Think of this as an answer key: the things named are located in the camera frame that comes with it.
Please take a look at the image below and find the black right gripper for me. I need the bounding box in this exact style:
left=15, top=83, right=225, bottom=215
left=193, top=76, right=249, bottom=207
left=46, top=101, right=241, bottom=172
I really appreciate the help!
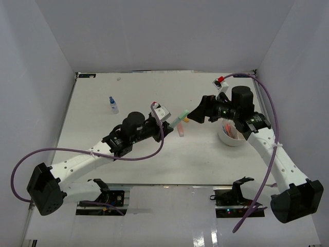
left=187, top=94, right=240, bottom=124

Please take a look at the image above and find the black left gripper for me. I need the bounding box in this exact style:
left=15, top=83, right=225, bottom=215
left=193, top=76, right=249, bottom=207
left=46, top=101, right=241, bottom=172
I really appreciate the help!
left=131, top=117, right=173, bottom=144

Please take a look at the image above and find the green highlighter pen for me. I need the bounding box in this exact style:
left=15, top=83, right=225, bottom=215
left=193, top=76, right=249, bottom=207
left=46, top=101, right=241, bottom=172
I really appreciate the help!
left=169, top=110, right=189, bottom=129

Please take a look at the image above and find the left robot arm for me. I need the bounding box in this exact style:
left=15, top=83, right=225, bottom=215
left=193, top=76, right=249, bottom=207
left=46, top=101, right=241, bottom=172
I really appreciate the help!
left=27, top=107, right=173, bottom=216

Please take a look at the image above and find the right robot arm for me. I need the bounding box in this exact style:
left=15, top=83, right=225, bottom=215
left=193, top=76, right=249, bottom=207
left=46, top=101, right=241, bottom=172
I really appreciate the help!
left=188, top=86, right=324, bottom=223

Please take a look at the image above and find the white round desk organizer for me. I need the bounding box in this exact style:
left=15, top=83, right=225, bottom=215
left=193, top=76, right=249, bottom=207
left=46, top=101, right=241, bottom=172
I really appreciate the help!
left=217, top=119, right=246, bottom=147

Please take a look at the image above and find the blue spray bottle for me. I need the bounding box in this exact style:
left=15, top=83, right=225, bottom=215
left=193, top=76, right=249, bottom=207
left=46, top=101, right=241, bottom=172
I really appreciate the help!
left=109, top=96, right=119, bottom=114

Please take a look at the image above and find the right black corner label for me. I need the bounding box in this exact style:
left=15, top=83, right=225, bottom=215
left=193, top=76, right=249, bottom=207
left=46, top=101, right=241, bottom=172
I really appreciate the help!
left=233, top=74, right=250, bottom=78

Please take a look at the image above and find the black corner label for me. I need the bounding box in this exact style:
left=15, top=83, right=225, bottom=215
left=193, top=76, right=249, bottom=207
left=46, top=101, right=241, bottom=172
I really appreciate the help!
left=78, top=74, right=96, bottom=78
left=233, top=74, right=250, bottom=78

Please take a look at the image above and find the left black corner label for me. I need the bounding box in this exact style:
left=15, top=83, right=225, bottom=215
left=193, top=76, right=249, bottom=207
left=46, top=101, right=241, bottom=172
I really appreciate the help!
left=78, top=74, right=96, bottom=78

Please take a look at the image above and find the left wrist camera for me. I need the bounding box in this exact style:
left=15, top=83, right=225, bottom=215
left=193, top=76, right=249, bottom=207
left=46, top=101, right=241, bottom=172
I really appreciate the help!
left=151, top=102, right=171, bottom=122

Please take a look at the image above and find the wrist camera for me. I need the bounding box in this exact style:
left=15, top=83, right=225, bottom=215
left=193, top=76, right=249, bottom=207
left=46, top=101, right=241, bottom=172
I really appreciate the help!
left=212, top=76, right=229, bottom=100
left=151, top=102, right=171, bottom=122

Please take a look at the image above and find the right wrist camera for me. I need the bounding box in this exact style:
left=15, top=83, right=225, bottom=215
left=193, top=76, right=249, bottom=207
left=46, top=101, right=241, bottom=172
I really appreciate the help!
left=212, top=76, right=229, bottom=100

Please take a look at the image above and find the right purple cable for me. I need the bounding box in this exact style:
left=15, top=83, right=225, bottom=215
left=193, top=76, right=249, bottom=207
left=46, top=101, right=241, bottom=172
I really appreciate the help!
left=222, top=73, right=281, bottom=234

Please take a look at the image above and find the purple cable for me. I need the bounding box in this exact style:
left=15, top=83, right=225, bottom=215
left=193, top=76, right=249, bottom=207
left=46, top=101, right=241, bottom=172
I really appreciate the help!
left=10, top=102, right=165, bottom=203
left=222, top=73, right=281, bottom=234

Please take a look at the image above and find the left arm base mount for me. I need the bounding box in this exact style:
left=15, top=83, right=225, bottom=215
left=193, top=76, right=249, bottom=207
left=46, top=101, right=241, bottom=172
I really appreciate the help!
left=76, top=179, right=131, bottom=216

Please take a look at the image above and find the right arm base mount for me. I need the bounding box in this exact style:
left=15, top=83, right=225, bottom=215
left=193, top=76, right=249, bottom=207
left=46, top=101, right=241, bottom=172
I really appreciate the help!
left=209, top=177, right=254, bottom=219

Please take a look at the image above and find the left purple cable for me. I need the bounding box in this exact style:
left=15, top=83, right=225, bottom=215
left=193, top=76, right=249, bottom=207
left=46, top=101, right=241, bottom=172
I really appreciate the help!
left=10, top=102, right=165, bottom=203

